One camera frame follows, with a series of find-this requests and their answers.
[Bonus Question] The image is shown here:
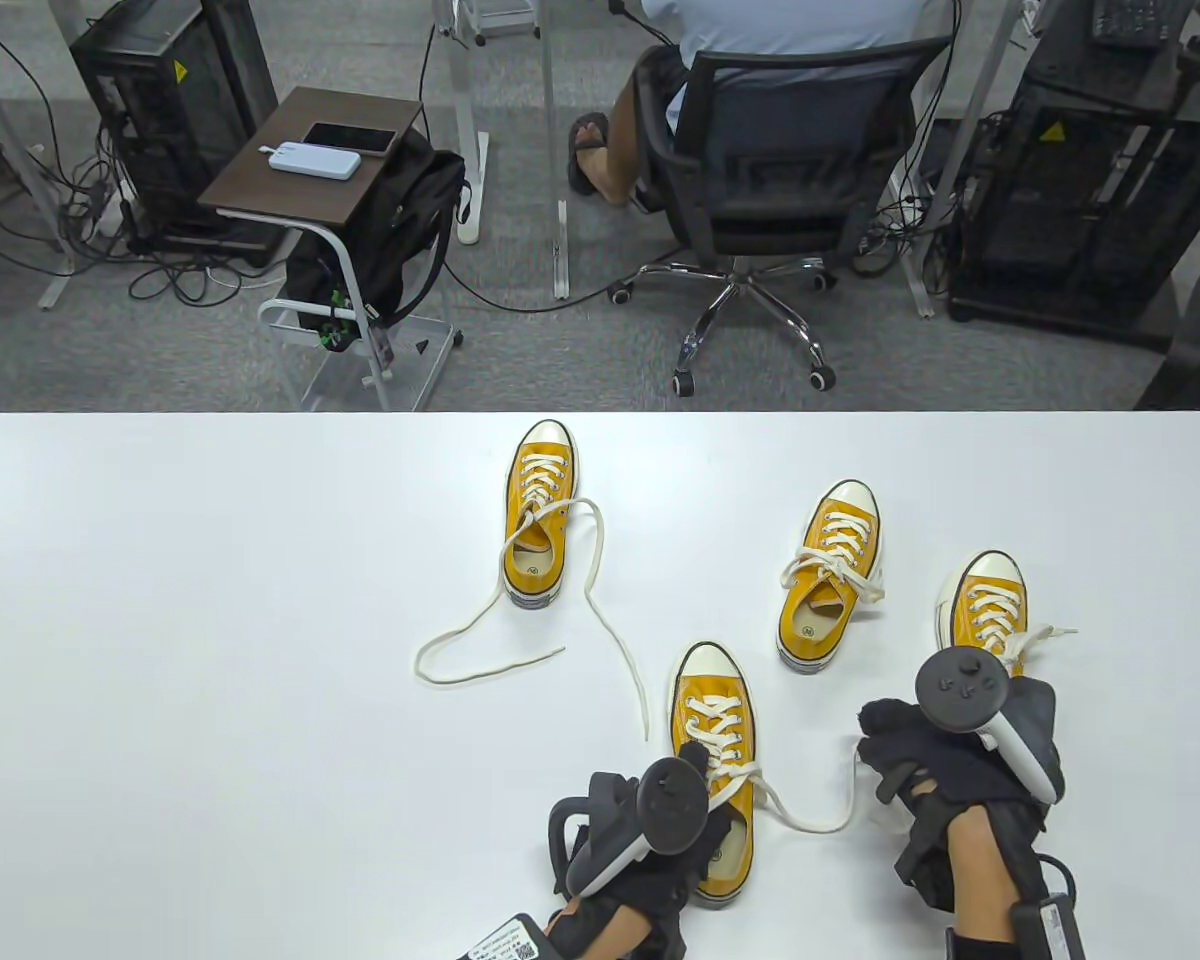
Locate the person's right hand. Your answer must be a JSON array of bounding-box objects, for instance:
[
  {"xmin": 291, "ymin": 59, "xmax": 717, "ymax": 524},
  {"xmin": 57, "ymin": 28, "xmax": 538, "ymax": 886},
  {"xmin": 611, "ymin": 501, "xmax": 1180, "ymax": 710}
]
[{"xmin": 857, "ymin": 676, "xmax": 1067, "ymax": 913}]

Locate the person's left hand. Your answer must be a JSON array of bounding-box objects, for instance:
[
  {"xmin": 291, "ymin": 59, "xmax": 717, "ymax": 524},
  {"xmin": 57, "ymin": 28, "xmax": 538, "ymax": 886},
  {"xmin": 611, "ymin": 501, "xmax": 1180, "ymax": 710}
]
[{"xmin": 543, "ymin": 740, "xmax": 736, "ymax": 960}]

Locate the white shoe lace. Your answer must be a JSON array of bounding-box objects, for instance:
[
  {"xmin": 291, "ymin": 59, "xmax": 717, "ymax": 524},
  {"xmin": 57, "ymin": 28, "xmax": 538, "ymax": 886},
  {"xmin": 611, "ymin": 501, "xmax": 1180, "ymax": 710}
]
[
  {"xmin": 782, "ymin": 512, "xmax": 886, "ymax": 606},
  {"xmin": 682, "ymin": 695, "xmax": 861, "ymax": 836},
  {"xmin": 415, "ymin": 455, "xmax": 651, "ymax": 743}
]

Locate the yellow canvas shoe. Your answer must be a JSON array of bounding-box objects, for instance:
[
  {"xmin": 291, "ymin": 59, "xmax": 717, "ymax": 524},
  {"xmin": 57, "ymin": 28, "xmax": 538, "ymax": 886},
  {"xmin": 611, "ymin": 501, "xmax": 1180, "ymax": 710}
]
[
  {"xmin": 777, "ymin": 480, "xmax": 883, "ymax": 673},
  {"xmin": 503, "ymin": 420, "xmax": 575, "ymax": 613},
  {"xmin": 668, "ymin": 642, "xmax": 758, "ymax": 909},
  {"xmin": 936, "ymin": 550, "xmax": 1029, "ymax": 681}
]

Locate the person's right forearm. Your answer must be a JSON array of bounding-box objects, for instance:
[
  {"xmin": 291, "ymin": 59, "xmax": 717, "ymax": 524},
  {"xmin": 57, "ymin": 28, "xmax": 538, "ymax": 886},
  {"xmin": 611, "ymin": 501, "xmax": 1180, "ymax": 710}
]
[{"xmin": 945, "ymin": 805, "xmax": 1026, "ymax": 946}]

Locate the person's left forearm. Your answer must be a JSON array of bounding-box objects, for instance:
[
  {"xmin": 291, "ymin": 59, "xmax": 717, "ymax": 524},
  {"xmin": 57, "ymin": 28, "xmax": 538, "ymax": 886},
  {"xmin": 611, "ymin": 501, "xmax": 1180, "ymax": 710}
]
[{"xmin": 560, "ymin": 900, "xmax": 651, "ymax": 960}]

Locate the dark grey handheld controller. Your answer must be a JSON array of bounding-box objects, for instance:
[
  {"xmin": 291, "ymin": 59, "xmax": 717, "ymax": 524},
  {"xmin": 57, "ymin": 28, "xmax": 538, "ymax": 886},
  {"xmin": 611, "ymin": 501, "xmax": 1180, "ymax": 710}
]
[
  {"xmin": 548, "ymin": 757, "xmax": 711, "ymax": 901},
  {"xmin": 915, "ymin": 648, "xmax": 1061, "ymax": 806}
]

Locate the white desk leg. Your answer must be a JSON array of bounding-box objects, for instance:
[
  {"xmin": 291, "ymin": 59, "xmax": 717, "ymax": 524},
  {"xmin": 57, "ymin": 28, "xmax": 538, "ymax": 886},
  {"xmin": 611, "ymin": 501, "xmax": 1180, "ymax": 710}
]
[
  {"xmin": 898, "ymin": 0, "xmax": 1023, "ymax": 319},
  {"xmin": 430, "ymin": 0, "xmax": 488, "ymax": 244},
  {"xmin": 0, "ymin": 0, "xmax": 79, "ymax": 311},
  {"xmin": 538, "ymin": 0, "xmax": 571, "ymax": 301}
]

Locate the black mesh office chair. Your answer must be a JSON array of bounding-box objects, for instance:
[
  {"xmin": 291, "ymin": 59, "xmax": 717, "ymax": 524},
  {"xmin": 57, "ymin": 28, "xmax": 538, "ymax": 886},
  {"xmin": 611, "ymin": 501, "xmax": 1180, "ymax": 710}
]
[{"xmin": 608, "ymin": 38, "xmax": 953, "ymax": 394}]

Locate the green backpack charm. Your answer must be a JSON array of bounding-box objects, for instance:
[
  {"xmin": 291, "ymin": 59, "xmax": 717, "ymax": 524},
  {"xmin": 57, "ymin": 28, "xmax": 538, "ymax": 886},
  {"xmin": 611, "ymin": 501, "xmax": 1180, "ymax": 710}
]
[{"xmin": 318, "ymin": 290, "xmax": 356, "ymax": 353}]

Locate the black backpack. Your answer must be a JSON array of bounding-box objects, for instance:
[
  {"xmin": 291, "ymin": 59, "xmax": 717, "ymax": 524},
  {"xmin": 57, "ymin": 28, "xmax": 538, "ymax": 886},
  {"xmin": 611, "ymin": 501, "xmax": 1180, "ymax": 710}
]
[{"xmin": 282, "ymin": 128, "xmax": 469, "ymax": 341}]

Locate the black keyboard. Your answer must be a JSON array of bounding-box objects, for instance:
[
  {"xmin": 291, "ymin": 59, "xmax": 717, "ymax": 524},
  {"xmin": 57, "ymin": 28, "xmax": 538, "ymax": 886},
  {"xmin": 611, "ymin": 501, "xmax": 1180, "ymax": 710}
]
[{"xmin": 1090, "ymin": 0, "xmax": 1176, "ymax": 51}]

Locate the brown top side table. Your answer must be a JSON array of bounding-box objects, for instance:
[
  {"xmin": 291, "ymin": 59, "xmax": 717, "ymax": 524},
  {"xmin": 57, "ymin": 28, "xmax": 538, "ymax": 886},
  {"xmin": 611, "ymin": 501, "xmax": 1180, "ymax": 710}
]
[{"xmin": 198, "ymin": 86, "xmax": 463, "ymax": 413}]

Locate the pale blue power bank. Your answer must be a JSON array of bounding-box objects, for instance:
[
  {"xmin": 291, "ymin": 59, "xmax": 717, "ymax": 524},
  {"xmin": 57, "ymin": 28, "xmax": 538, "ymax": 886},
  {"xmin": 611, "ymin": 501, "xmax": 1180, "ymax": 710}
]
[{"xmin": 266, "ymin": 142, "xmax": 363, "ymax": 183}]

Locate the black smartphone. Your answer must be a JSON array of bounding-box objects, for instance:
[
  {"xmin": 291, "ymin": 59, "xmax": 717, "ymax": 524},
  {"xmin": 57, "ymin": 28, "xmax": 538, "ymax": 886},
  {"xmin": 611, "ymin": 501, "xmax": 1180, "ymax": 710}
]
[{"xmin": 302, "ymin": 122, "xmax": 399, "ymax": 155}]

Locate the white rolling cart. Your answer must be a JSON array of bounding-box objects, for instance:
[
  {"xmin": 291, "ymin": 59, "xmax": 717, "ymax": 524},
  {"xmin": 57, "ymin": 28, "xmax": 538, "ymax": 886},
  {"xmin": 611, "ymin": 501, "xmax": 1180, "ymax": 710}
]
[{"xmin": 455, "ymin": 0, "xmax": 543, "ymax": 46}]

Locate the black computer tower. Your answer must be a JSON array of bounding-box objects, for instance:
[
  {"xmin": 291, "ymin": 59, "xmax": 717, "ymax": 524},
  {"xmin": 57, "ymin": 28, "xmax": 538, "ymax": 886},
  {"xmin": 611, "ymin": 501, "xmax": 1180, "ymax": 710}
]
[{"xmin": 68, "ymin": 0, "xmax": 279, "ymax": 253}]

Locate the tangle of black cables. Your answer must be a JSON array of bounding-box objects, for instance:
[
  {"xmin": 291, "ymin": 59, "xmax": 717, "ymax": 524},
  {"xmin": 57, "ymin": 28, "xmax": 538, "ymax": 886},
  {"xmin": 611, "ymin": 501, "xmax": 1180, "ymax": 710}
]
[
  {"xmin": 850, "ymin": 170, "xmax": 961, "ymax": 276},
  {"xmin": 0, "ymin": 20, "xmax": 271, "ymax": 306}
]

